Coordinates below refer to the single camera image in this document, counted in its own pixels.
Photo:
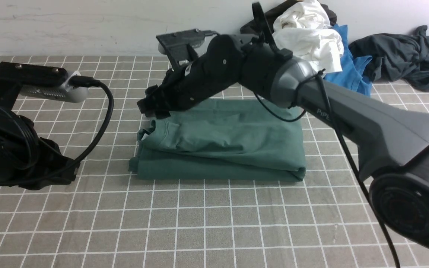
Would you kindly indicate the green long-sleeve top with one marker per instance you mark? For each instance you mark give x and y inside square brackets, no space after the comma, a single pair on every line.
[223,139]

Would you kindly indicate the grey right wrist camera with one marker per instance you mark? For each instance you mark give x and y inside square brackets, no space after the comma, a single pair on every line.
[180,46]

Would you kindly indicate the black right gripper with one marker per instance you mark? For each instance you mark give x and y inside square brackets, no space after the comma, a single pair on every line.
[186,86]

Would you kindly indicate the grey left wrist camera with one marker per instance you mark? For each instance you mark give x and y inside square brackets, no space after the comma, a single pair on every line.
[43,82]

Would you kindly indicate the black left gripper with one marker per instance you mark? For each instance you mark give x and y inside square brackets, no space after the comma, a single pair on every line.
[28,161]

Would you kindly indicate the blue t-shirt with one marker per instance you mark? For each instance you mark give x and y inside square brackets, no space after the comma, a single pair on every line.
[351,76]

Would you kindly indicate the dark grey crumpled garment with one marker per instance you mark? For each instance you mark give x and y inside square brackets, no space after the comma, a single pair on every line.
[396,57]

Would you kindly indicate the white crumpled shirt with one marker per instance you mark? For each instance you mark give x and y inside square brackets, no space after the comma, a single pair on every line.
[305,29]

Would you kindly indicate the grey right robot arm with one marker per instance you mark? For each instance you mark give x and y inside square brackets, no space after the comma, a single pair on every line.
[393,144]

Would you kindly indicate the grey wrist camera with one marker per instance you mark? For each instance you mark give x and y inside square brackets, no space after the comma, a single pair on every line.
[180,46]
[43,82]

